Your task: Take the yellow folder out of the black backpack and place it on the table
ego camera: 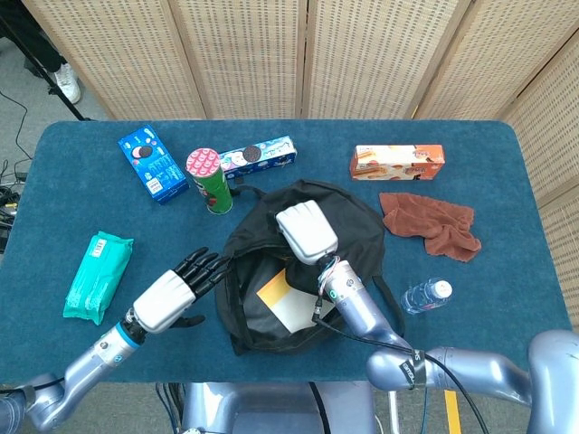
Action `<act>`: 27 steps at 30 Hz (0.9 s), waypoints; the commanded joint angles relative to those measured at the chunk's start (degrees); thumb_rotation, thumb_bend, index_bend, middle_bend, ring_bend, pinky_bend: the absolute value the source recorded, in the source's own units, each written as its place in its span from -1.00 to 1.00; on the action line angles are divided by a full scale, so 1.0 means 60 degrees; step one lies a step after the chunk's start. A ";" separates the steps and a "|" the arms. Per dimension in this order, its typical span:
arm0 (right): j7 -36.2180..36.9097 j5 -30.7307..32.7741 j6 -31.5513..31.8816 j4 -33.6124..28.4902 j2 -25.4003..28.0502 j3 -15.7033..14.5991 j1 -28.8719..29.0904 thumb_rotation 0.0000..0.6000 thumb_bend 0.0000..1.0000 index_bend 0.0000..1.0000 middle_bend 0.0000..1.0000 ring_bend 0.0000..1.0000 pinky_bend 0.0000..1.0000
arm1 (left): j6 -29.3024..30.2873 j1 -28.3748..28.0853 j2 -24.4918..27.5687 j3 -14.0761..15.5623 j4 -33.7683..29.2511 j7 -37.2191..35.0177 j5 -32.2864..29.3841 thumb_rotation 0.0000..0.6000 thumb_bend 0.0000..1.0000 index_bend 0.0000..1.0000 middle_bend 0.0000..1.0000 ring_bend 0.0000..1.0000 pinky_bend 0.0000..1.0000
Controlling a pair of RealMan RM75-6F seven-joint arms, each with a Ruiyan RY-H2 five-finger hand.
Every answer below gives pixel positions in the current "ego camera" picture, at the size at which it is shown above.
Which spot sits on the white shoe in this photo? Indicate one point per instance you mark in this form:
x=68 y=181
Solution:
x=68 y=83

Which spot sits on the orange biscuit box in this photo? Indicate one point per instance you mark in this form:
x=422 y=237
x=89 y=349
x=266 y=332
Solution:
x=398 y=162

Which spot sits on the white paperback book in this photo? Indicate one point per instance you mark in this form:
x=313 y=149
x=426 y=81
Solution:
x=289 y=303

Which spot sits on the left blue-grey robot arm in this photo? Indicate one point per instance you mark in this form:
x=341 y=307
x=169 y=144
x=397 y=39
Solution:
x=86 y=361

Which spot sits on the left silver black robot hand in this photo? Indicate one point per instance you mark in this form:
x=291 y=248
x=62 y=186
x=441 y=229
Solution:
x=163 y=303

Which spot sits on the blue Oreo cookie box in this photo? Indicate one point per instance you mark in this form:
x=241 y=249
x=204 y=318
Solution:
x=154 y=165

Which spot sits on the black tripod stand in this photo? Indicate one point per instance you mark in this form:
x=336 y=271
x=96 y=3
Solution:
x=40 y=68

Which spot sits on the white table leg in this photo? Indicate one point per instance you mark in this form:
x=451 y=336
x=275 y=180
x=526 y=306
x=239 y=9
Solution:
x=393 y=413

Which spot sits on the green Pringles can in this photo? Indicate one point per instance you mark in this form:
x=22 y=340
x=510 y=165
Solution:
x=212 y=185

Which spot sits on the clear plastic water bottle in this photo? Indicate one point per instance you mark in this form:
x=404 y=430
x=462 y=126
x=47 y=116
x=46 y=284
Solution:
x=423 y=297

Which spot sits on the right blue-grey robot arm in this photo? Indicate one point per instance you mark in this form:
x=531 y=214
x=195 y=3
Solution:
x=470 y=370

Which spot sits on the black trouser leg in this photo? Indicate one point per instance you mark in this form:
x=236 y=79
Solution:
x=27 y=31

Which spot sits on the long blue white Oreo box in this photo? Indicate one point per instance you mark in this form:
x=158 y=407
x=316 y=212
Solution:
x=267 y=156

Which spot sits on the teal snack packet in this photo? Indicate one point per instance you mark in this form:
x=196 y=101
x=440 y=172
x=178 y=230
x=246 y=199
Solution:
x=97 y=278

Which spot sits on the black fabric backpack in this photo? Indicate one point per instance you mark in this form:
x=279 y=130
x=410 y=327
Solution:
x=357 y=226

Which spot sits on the blue-grey robot torso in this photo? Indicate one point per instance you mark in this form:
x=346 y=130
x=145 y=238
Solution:
x=271 y=409

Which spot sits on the brown towel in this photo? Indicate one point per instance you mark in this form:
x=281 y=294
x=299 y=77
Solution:
x=429 y=223

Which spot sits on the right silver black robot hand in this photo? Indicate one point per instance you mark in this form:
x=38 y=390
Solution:
x=307 y=230

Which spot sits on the wicker folding screen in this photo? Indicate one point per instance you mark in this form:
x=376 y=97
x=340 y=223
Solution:
x=253 y=59

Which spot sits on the blue table cover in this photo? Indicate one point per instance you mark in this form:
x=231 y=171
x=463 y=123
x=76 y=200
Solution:
x=181 y=357

